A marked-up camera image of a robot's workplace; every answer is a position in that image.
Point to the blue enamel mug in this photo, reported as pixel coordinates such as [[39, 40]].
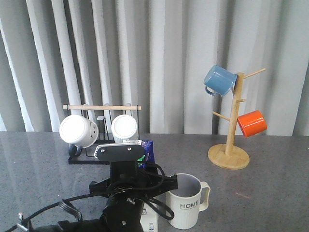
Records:
[[219, 81]]

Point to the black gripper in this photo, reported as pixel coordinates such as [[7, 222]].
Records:
[[140, 179]]

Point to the wooden mug tree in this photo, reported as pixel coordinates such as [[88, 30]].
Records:
[[228, 155]]

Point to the grey curtain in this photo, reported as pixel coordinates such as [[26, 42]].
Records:
[[155, 54]]

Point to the orange enamel mug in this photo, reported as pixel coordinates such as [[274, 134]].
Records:
[[252, 123]]

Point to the white smiley hanging mug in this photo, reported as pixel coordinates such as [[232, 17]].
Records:
[[79, 132]]

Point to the white ribbed hanging mug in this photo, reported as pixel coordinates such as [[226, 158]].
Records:
[[124, 127]]

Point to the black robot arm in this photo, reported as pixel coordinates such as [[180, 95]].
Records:
[[122, 213]]

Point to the black rack with wooden bar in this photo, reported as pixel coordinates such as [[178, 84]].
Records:
[[105, 133]]

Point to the cream HOME mug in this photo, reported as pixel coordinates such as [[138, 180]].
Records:
[[187, 201]]

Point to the blue white milk carton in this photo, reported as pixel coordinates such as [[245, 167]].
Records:
[[149, 218]]

